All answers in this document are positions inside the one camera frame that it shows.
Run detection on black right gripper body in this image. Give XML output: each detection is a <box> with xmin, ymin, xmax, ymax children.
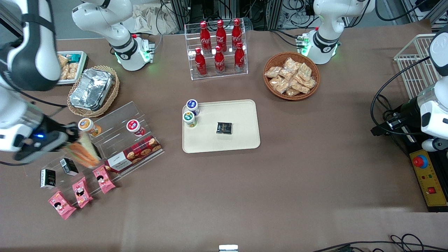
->
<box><xmin>42</xmin><ymin>117</ymin><xmax>71</xmax><ymax>136</ymax></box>

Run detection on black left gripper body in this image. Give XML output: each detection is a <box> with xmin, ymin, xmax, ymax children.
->
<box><xmin>398</xmin><ymin>97</ymin><xmax>422</xmax><ymax>134</ymax></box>

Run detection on triangle sandwich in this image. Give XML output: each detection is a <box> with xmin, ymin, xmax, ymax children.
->
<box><xmin>64</xmin><ymin>134</ymin><xmax>101</xmax><ymax>169</ymax></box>

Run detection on white rectangular snack tray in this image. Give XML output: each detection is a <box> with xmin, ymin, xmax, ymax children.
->
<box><xmin>56</xmin><ymin>51</ymin><xmax>88</xmax><ymax>85</ymax></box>

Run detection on cream plastic tray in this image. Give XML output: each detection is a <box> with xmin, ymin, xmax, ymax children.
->
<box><xmin>182</xmin><ymin>99</ymin><xmax>261</xmax><ymax>154</ymax></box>

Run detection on orange lid cup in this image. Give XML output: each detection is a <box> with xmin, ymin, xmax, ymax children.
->
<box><xmin>77</xmin><ymin>118</ymin><xmax>102</xmax><ymax>138</ymax></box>

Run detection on black stand with metal plate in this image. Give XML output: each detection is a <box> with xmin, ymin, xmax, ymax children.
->
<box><xmin>402</xmin><ymin>131</ymin><xmax>448</xmax><ymax>154</ymax></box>

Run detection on oval tan wicker basket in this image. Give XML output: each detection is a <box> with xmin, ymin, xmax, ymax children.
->
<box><xmin>66</xmin><ymin>65</ymin><xmax>120</xmax><ymax>118</ymax></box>

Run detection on stacked foil containers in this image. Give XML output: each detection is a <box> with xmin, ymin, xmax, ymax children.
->
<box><xmin>69</xmin><ymin>68</ymin><xmax>113</xmax><ymax>111</ymax></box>

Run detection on clear acrylic tiered stand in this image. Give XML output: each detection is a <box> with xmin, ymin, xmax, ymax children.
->
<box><xmin>22</xmin><ymin>101</ymin><xmax>165</xmax><ymax>197</ymax></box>

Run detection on pink snack packet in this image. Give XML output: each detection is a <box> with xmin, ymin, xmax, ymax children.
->
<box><xmin>48</xmin><ymin>190</ymin><xmax>77</xmax><ymax>221</ymax></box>
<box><xmin>71</xmin><ymin>176</ymin><xmax>94</xmax><ymax>209</ymax></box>
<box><xmin>92</xmin><ymin>165</ymin><xmax>116</xmax><ymax>194</ymax></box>

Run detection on red lid cup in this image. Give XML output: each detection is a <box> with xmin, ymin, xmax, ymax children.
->
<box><xmin>126</xmin><ymin>119</ymin><xmax>146</xmax><ymax>137</ymax></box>

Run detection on red plaid cookie box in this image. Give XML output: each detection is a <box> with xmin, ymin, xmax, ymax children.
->
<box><xmin>105</xmin><ymin>135</ymin><xmax>162</xmax><ymax>173</ymax></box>

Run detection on yellow emergency stop control box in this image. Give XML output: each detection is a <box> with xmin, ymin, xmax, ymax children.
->
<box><xmin>409</xmin><ymin>149</ymin><xmax>448</xmax><ymax>212</ymax></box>

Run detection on round brown wicker basket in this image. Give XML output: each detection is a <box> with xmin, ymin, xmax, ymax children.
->
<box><xmin>263</xmin><ymin>52</ymin><xmax>320</xmax><ymax>102</ymax></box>

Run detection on green lid cup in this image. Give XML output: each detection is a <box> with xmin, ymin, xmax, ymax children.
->
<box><xmin>182</xmin><ymin>111</ymin><xmax>197</xmax><ymax>128</ymax></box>

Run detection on blue lid cup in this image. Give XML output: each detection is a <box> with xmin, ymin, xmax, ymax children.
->
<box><xmin>186</xmin><ymin>99</ymin><xmax>200</xmax><ymax>116</ymax></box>

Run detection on white cloth bag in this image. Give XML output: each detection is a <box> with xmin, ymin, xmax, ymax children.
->
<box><xmin>131</xmin><ymin>3</ymin><xmax>180</xmax><ymax>35</ymax></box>

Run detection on clear acrylic bottle rack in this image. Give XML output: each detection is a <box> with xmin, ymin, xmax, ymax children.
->
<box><xmin>184</xmin><ymin>21</ymin><xmax>249</xmax><ymax>81</ymax></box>

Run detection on red cola bottle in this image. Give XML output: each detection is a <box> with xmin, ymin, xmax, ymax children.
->
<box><xmin>194</xmin><ymin>47</ymin><xmax>207</xmax><ymax>77</ymax></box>
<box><xmin>199</xmin><ymin>21</ymin><xmax>212</xmax><ymax>53</ymax></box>
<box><xmin>213</xmin><ymin>45</ymin><xmax>226</xmax><ymax>74</ymax></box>
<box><xmin>231</xmin><ymin>18</ymin><xmax>243</xmax><ymax>50</ymax></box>
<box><xmin>215</xmin><ymin>19</ymin><xmax>228</xmax><ymax>53</ymax></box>
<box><xmin>234</xmin><ymin>42</ymin><xmax>246</xmax><ymax>72</ymax></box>

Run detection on black foil snack packet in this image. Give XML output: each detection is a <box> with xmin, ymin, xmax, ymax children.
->
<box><xmin>216</xmin><ymin>121</ymin><xmax>233</xmax><ymax>135</ymax></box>

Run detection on background equipment rack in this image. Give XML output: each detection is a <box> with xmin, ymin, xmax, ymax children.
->
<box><xmin>159</xmin><ymin>0</ymin><xmax>317</xmax><ymax>32</ymax></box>

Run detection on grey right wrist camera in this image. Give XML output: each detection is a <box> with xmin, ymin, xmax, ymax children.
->
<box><xmin>13</xmin><ymin>131</ymin><xmax>69</xmax><ymax>164</ymax></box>

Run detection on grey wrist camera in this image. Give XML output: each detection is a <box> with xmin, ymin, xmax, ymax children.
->
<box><xmin>13</xmin><ymin>131</ymin><xmax>69</xmax><ymax>164</ymax></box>
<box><xmin>421</xmin><ymin>138</ymin><xmax>448</xmax><ymax>153</ymax></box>

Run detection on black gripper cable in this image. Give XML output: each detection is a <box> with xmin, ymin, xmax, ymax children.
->
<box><xmin>370</xmin><ymin>56</ymin><xmax>433</xmax><ymax>135</ymax></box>

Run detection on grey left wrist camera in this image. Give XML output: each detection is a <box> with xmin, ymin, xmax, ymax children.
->
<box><xmin>421</xmin><ymin>138</ymin><xmax>448</xmax><ymax>153</ymax></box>

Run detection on white wire basket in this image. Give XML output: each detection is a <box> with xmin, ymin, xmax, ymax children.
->
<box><xmin>393</xmin><ymin>34</ymin><xmax>439</xmax><ymax>100</ymax></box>

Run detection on black floor cable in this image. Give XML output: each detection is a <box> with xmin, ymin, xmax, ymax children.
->
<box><xmin>311</xmin><ymin>233</ymin><xmax>448</xmax><ymax>252</ymax></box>

